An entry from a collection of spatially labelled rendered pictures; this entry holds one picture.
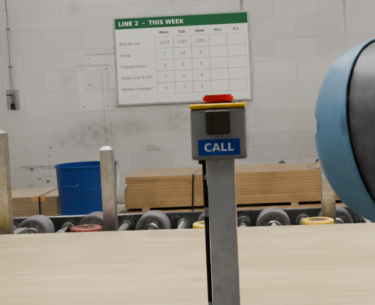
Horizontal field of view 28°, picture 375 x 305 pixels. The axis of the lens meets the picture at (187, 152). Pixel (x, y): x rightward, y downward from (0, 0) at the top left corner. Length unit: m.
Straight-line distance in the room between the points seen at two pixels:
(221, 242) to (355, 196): 0.54
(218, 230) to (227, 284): 0.07
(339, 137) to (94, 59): 7.81
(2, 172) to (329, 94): 1.77
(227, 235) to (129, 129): 7.21
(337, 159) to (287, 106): 7.67
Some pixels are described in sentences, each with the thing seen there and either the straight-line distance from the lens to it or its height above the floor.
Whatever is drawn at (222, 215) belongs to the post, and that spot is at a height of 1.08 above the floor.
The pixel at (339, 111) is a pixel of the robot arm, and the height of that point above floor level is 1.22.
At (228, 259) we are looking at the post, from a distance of 0.98.
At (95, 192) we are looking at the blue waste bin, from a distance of 6.49.
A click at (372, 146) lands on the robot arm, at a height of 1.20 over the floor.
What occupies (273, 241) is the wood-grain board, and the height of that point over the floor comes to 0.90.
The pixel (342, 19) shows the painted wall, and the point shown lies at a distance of 8.21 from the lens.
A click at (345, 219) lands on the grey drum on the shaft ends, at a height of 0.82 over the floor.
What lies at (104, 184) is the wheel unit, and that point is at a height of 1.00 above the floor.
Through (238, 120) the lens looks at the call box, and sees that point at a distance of 0.94.
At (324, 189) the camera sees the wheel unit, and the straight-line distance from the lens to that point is 2.07.
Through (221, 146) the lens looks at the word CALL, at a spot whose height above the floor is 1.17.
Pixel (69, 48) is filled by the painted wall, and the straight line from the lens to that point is 8.28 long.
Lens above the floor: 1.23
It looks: 4 degrees down
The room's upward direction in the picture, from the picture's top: 3 degrees counter-clockwise
